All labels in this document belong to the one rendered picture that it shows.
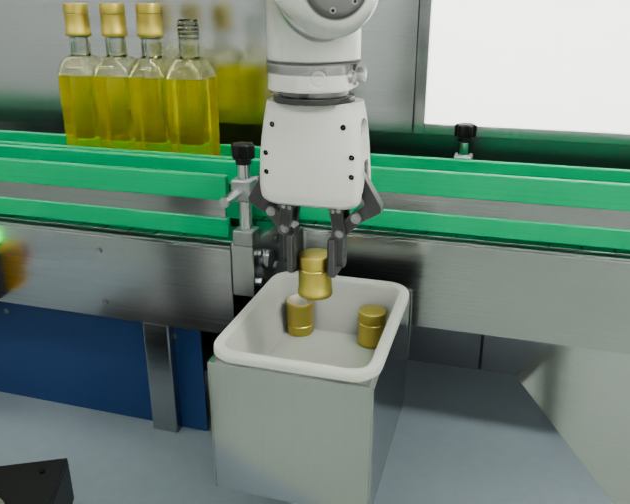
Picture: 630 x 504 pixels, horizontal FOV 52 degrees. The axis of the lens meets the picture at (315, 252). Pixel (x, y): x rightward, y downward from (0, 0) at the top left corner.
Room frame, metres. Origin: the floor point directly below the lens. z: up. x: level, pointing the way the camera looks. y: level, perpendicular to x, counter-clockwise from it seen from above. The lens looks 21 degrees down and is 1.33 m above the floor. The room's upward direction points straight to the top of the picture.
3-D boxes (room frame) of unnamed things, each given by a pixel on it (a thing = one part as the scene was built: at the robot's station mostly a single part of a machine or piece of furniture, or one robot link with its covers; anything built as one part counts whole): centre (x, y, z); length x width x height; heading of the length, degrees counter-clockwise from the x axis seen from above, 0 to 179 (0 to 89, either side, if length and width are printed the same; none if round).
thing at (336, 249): (0.60, -0.03, 1.11); 0.03 x 0.03 x 0.07; 73
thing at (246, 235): (0.78, 0.08, 1.12); 0.17 x 0.03 x 0.12; 164
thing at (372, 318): (0.71, -0.07, 0.96); 0.04 x 0.04 x 0.04
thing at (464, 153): (0.90, -0.21, 1.11); 0.07 x 0.04 x 0.13; 164
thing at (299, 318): (0.74, 0.02, 0.96); 0.04 x 0.04 x 0.04
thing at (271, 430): (0.67, -0.01, 0.92); 0.27 x 0.17 x 0.15; 164
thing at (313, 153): (0.61, 0.00, 1.21); 0.10 x 0.07 x 0.11; 73
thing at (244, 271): (0.79, 0.07, 1.02); 0.09 x 0.04 x 0.07; 164
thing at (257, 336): (0.65, 0.00, 0.97); 0.22 x 0.17 x 0.09; 164
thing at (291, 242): (0.62, 0.03, 1.11); 0.03 x 0.03 x 0.07; 73
